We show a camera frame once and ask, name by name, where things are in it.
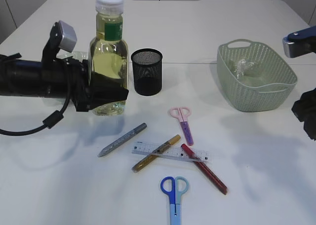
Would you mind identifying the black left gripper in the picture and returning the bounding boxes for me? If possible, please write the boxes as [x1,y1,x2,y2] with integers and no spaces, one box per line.
[66,58,129,112]

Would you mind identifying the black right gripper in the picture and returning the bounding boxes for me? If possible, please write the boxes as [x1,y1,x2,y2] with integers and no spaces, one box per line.
[291,89,316,141]

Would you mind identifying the yellow tea bottle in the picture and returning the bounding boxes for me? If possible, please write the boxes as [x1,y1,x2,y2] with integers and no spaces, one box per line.
[87,0,130,116]

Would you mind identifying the clear plastic sheet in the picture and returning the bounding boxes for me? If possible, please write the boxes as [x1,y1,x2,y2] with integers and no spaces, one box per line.
[228,59,262,80]

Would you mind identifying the pink purple scissors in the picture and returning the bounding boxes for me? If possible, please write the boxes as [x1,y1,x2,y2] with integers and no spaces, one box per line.
[169,107,194,146]

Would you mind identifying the blue scissors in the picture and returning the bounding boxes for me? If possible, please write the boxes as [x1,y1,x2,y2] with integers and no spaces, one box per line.
[160,176,189,225]

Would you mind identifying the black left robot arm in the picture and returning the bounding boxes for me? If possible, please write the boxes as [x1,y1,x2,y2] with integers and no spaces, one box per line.
[0,53,128,112]

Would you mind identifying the pale green wavy plate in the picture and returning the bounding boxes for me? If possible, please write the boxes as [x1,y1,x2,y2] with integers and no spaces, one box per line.
[57,51,88,62]

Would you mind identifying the black mesh pen holder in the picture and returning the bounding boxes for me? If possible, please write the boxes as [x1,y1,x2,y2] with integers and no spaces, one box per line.
[131,48,163,96]

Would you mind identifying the green plastic woven basket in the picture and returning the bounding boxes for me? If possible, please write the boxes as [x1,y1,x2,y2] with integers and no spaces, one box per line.
[217,39,298,112]

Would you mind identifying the silver glitter pen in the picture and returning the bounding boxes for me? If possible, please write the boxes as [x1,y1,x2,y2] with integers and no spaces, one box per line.
[97,123,147,157]

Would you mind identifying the gold glitter pen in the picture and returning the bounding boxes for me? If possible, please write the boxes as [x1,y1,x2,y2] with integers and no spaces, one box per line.
[132,135,181,173]

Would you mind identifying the clear plastic ruler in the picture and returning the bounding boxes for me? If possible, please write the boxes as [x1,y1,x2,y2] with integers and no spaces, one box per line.
[131,142,211,163]

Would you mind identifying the red glitter pen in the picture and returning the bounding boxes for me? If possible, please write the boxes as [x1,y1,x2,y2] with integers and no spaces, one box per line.
[181,144,228,195]

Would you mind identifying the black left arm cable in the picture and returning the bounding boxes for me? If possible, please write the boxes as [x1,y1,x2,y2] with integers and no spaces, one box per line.
[0,69,77,137]

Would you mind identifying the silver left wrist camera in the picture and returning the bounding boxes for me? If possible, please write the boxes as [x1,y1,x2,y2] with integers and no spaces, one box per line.
[58,20,77,52]

